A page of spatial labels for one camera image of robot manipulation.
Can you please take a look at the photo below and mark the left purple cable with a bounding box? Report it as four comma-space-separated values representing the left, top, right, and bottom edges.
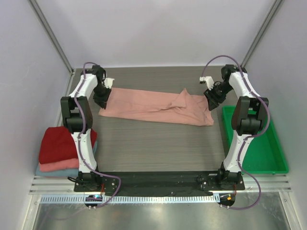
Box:
74, 61, 123, 208

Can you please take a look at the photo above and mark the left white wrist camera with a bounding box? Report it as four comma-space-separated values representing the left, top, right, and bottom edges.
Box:
104, 77, 115, 89

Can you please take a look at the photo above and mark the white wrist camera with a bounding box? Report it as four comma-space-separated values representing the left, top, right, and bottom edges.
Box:
200, 76, 214, 90
104, 77, 115, 89

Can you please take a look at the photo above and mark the blue folded t shirt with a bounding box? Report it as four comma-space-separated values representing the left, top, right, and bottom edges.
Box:
35, 141, 98, 178

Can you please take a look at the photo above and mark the white slotted cable duct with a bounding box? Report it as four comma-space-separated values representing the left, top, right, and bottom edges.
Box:
40, 194, 220, 204

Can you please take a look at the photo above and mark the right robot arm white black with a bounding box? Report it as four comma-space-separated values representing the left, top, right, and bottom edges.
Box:
200, 65, 270, 190

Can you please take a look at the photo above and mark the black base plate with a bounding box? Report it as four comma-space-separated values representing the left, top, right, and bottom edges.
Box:
73, 170, 246, 192

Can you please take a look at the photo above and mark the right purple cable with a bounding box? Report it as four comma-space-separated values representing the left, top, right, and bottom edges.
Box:
200, 55, 272, 210

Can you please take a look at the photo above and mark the red folded t shirt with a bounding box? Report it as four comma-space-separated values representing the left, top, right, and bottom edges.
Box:
38, 126, 98, 165

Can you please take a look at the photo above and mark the pink t shirt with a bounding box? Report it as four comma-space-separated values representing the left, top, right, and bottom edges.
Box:
98, 88, 214, 127

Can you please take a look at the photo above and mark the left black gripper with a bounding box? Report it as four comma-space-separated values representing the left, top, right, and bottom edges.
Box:
94, 84, 112, 109

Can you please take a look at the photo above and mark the purple cable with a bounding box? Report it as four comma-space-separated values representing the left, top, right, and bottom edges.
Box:
74, 61, 123, 208
200, 55, 272, 210

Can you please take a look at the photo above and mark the green plastic tray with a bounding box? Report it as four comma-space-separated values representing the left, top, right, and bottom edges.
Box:
222, 105, 289, 176

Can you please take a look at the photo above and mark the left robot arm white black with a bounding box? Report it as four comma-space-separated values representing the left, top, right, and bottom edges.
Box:
60, 62, 113, 192

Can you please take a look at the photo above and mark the aluminium frame rail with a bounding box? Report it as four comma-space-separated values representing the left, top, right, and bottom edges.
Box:
30, 172, 290, 197

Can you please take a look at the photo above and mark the salmon folded t shirt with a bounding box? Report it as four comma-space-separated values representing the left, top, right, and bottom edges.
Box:
39, 155, 83, 172

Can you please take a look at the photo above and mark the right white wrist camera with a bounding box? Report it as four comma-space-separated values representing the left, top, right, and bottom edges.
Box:
200, 76, 214, 90

